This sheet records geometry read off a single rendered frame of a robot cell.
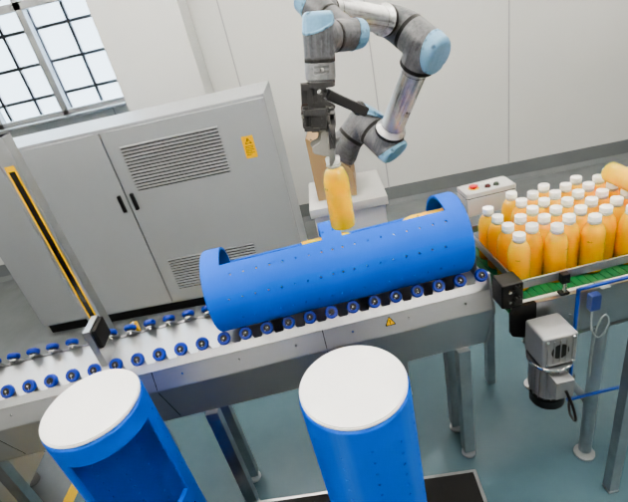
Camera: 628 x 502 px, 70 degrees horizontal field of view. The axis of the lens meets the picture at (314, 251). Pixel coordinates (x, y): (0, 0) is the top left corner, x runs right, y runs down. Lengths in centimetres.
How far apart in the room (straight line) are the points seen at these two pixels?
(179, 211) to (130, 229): 39
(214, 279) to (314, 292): 32
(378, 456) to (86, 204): 275
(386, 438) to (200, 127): 233
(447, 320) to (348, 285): 39
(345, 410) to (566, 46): 404
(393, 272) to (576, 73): 360
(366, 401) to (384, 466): 17
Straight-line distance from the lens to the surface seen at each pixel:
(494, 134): 463
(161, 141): 311
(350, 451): 116
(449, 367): 207
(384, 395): 115
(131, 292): 372
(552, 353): 160
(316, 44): 116
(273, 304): 146
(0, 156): 192
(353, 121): 185
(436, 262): 150
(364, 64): 420
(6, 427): 197
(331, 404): 116
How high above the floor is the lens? 189
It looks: 29 degrees down
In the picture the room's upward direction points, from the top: 13 degrees counter-clockwise
